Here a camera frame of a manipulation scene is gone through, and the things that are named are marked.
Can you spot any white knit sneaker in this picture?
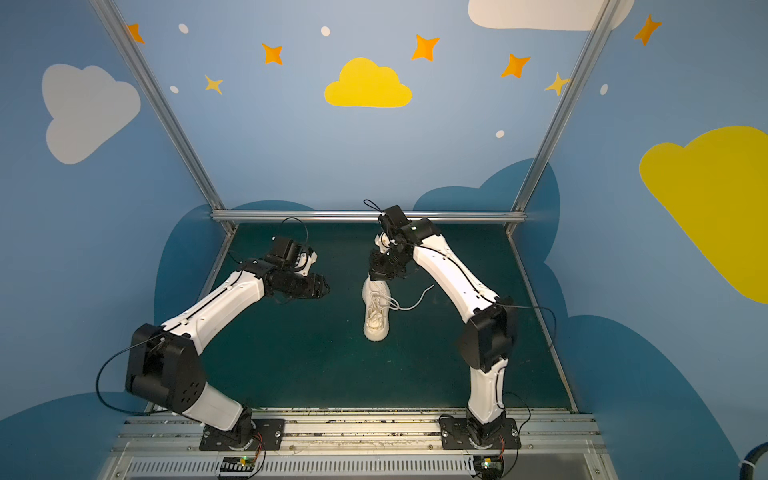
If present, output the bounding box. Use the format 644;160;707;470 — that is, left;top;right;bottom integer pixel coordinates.
362;278;391;342

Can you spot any white shoelace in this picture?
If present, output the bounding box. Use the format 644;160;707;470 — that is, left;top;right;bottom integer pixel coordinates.
383;284;436;312

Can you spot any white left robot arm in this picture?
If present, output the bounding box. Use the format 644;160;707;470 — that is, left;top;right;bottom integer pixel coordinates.
125;236;330;451

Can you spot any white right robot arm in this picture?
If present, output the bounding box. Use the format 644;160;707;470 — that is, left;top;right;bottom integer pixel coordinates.
362;205;518;446

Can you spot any left green circuit board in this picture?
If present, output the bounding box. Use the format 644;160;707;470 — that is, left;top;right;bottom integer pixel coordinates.
217;456;257;479

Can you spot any green circuit board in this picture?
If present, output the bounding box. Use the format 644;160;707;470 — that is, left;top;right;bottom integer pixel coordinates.
217;456;257;479
471;456;505;480

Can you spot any right green circuit board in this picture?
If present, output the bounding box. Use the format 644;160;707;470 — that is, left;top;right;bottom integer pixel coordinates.
471;456;505;480

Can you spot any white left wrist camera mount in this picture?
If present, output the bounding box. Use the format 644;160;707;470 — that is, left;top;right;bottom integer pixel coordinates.
296;247;318;276

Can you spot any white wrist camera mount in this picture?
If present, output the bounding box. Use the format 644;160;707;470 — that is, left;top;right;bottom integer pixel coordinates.
296;247;318;276
374;233;391;253

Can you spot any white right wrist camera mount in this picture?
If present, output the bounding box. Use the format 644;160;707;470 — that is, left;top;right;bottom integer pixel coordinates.
374;233;391;253

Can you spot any left side aluminium table rail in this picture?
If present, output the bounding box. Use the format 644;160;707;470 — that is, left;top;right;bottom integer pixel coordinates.
141;226;238;415

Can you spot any aluminium table rail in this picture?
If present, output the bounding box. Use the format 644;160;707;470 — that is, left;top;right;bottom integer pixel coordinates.
141;226;238;415
504;223;579;413

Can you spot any rear horizontal aluminium frame bar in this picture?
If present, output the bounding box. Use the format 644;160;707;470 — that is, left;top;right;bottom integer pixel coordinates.
211;210;526;224

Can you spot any right side aluminium table rail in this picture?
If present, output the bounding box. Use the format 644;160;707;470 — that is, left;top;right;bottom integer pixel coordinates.
504;223;579;413

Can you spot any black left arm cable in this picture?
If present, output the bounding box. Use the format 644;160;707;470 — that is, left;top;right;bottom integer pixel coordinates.
94;335;169;416

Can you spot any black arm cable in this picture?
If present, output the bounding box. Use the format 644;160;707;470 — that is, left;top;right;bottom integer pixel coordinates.
497;302;559;361
94;335;169;416

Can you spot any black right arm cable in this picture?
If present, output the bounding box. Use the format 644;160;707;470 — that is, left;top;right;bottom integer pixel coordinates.
497;302;559;361

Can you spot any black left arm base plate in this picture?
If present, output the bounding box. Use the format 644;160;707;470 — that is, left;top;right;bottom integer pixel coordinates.
199;418;285;452

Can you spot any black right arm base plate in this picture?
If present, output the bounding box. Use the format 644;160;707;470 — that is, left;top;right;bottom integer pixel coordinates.
437;415;521;450

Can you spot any front aluminium rail platform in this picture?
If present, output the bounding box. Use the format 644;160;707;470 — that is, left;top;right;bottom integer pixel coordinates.
99;408;618;479

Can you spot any left rear aluminium frame post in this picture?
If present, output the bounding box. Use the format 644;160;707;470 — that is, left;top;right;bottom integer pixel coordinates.
90;0;225;212

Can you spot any aluminium frame post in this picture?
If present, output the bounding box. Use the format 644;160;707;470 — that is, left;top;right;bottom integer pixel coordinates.
505;0;622;240
90;0;225;212

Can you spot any right rear aluminium frame post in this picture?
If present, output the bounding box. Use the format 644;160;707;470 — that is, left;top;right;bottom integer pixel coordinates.
505;0;622;240

